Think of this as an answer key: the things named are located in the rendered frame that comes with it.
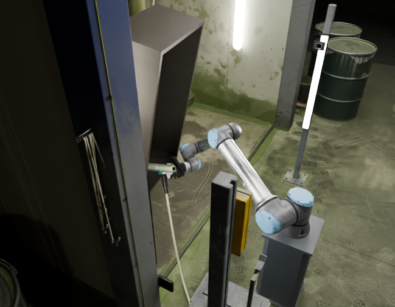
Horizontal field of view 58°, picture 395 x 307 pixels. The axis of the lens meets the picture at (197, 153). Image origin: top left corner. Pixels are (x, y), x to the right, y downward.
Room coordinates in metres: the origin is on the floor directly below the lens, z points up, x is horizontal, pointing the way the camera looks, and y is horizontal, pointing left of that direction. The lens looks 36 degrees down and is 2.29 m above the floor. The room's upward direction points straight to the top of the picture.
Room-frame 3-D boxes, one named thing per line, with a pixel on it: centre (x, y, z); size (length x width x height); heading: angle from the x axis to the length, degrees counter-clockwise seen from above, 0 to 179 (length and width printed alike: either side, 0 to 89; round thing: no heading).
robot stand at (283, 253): (1.49, -0.59, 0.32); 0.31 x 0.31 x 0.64; 61
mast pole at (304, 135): (2.71, -0.98, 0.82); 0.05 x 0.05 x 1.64; 61
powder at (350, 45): (4.04, -1.77, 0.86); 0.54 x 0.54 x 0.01
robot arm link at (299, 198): (1.48, -0.59, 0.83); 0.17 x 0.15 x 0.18; 122
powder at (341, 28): (4.68, -1.84, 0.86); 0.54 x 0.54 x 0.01
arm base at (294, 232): (1.49, -0.59, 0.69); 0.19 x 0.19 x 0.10
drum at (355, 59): (4.03, -1.77, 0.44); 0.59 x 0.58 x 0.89; 166
